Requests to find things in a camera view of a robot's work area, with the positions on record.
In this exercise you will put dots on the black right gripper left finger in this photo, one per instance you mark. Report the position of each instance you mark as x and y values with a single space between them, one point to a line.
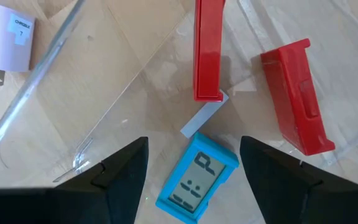
113 193

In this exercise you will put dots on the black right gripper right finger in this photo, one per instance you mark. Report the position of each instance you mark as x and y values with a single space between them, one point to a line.
284 186

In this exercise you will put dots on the teal digital timer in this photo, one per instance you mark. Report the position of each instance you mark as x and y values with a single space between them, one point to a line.
197 177

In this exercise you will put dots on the red digital timer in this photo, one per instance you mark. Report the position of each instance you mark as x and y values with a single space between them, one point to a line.
297 99
208 49

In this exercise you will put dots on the pink wall charger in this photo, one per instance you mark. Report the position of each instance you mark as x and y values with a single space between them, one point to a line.
5 40

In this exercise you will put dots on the white label strip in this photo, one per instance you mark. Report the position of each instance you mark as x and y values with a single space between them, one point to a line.
204 116

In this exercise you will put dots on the clear plastic bin with label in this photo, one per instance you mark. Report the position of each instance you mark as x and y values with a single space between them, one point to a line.
337 46

